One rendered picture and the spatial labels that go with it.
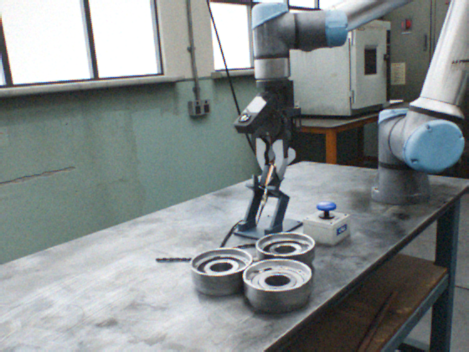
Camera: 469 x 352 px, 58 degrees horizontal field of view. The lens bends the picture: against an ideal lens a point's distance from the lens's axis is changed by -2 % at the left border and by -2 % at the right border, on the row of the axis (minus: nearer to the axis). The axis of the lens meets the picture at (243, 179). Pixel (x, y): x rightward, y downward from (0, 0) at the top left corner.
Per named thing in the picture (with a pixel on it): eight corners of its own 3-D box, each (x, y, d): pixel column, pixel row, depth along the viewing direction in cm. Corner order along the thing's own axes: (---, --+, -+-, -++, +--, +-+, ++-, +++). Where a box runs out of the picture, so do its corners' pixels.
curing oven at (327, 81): (358, 121, 277) (358, 16, 261) (284, 118, 317) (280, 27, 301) (398, 110, 320) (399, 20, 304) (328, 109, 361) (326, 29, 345)
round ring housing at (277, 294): (324, 305, 63) (323, 281, 62) (258, 322, 60) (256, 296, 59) (295, 276, 73) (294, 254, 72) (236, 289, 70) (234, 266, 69)
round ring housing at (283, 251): (301, 248, 84) (301, 229, 83) (325, 270, 74) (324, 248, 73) (249, 257, 81) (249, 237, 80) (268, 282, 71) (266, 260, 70)
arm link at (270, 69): (276, 58, 84) (244, 60, 90) (277, 81, 86) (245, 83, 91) (296, 57, 90) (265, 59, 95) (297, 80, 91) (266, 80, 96)
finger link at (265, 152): (280, 173, 99) (283, 134, 96) (265, 179, 95) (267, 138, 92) (270, 171, 101) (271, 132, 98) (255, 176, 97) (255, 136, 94)
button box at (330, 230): (332, 246, 84) (332, 223, 82) (303, 239, 88) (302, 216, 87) (353, 233, 89) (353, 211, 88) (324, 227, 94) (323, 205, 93)
